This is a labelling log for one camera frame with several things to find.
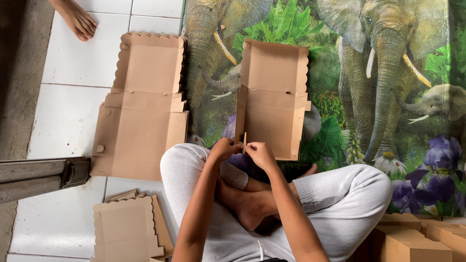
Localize person's left hand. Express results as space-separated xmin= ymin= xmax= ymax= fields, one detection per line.
xmin=208 ymin=137 xmax=243 ymax=163

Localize person's right hand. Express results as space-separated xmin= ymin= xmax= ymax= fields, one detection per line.
xmin=243 ymin=141 xmax=279 ymax=175

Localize half-folded brown cardboard box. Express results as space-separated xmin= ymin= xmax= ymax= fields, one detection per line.
xmin=234 ymin=38 xmax=312 ymax=162

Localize person's bare foot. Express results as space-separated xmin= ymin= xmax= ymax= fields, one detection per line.
xmin=216 ymin=177 xmax=279 ymax=232
xmin=296 ymin=163 xmax=319 ymax=180

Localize stack of flat scalloped cardboard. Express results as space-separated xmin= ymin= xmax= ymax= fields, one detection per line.
xmin=90 ymin=32 xmax=190 ymax=182

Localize person's light grey trousers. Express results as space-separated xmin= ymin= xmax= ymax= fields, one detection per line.
xmin=160 ymin=143 xmax=393 ymax=262

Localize small pile of flat cardboard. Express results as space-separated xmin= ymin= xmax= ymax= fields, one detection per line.
xmin=90 ymin=188 xmax=175 ymax=262

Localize elephant print floor mat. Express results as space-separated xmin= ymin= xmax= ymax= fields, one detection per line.
xmin=179 ymin=0 xmax=466 ymax=219

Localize closed brown cardboard box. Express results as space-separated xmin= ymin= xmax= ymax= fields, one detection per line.
xmin=379 ymin=213 xmax=423 ymax=233
xmin=425 ymin=221 xmax=466 ymax=262
xmin=371 ymin=225 xmax=453 ymax=262

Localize grey door leaf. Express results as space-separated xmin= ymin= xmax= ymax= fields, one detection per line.
xmin=0 ymin=157 xmax=92 ymax=205

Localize dark metal door bracket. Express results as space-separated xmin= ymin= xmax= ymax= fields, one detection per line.
xmin=60 ymin=157 xmax=92 ymax=189

